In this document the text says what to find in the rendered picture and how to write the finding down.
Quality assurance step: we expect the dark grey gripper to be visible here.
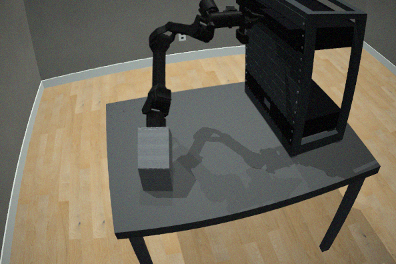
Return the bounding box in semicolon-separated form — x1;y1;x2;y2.
223;0;265;44

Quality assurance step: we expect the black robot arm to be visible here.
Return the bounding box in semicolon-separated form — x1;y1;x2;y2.
142;0;226;127

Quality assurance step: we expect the black server rack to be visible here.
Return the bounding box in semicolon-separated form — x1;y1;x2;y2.
245;0;367;158

